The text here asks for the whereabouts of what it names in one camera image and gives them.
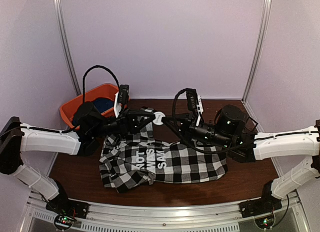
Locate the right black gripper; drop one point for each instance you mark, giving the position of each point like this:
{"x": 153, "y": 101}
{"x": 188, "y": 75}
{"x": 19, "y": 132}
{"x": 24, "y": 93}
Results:
{"x": 184, "y": 120}

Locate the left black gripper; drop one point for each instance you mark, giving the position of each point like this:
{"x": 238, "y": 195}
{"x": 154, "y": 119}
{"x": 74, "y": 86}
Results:
{"x": 129, "y": 123}

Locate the black white checkered shirt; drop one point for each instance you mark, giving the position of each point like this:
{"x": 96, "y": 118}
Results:
{"x": 138, "y": 159}

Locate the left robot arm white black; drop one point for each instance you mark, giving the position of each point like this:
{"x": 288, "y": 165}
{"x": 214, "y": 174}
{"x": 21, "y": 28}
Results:
{"x": 81, "y": 140}

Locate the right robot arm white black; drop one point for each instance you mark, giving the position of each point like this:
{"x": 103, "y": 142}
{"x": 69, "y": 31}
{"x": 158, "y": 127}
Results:
{"x": 229, "y": 132}

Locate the small black brooch box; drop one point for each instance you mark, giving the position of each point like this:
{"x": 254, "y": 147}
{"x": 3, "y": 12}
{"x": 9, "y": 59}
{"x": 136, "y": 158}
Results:
{"x": 250, "y": 127}

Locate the dark blue garment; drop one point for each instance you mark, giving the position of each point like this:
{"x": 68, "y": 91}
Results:
{"x": 104, "y": 105}

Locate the orange plastic basin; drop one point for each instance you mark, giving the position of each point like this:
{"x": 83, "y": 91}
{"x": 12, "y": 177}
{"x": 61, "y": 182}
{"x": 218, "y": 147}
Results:
{"x": 68, "y": 109}

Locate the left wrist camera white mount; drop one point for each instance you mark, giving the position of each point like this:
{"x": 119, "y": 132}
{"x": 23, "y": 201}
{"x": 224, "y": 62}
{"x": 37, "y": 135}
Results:
{"x": 121, "y": 100}

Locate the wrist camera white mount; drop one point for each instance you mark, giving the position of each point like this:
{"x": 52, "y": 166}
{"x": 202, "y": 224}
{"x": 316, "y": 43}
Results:
{"x": 121, "y": 100}
{"x": 194, "y": 103}

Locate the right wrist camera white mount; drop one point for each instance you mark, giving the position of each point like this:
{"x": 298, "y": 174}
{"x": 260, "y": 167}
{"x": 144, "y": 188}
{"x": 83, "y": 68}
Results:
{"x": 194, "y": 103}

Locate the aluminium front rail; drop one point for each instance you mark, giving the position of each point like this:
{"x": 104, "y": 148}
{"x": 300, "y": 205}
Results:
{"x": 214, "y": 217}

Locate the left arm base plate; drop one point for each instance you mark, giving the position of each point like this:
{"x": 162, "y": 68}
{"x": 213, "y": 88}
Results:
{"x": 73, "y": 208}

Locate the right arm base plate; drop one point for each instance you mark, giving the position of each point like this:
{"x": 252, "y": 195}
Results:
{"x": 259, "y": 206}

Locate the left aluminium corner post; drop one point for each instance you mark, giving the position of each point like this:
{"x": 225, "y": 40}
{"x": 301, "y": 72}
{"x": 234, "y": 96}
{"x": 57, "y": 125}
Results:
{"x": 65, "y": 46}

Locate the aluminium corner post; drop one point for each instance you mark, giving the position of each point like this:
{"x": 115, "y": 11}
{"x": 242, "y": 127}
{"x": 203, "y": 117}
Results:
{"x": 65, "y": 46}
{"x": 264, "y": 23}

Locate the right aluminium corner post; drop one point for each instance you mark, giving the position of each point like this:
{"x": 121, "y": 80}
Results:
{"x": 264, "y": 23}

